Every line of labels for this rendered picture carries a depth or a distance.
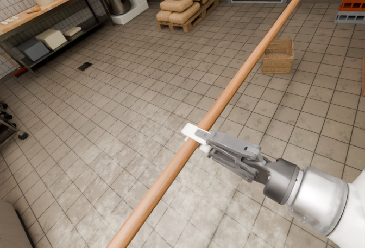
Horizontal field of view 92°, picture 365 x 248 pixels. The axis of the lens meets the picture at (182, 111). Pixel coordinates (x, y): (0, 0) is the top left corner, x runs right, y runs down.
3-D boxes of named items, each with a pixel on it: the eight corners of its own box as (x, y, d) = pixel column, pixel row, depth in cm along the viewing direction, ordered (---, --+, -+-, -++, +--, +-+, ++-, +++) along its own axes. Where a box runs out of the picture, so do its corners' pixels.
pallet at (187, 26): (188, 32, 331) (186, 24, 321) (157, 28, 373) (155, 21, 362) (219, 4, 382) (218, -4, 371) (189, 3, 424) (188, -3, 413)
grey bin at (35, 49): (34, 62, 351) (23, 51, 333) (26, 57, 377) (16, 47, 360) (50, 51, 366) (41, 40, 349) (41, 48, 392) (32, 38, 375)
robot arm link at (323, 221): (315, 239, 29) (277, 215, 32) (329, 190, 33) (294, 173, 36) (339, 231, 22) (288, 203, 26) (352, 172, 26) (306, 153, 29)
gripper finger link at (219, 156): (262, 161, 35) (263, 165, 36) (214, 142, 42) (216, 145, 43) (254, 178, 33) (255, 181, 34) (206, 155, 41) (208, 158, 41)
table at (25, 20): (36, 79, 351) (-11, 37, 284) (23, 70, 393) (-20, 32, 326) (117, 24, 444) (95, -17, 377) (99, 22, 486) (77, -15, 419)
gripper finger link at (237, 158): (254, 177, 33) (256, 175, 32) (203, 145, 37) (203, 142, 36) (263, 160, 34) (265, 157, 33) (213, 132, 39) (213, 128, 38)
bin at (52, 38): (53, 50, 369) (44, 39, 351) (43, 46, 394) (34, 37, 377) (67, 40, 385) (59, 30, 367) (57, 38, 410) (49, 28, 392)
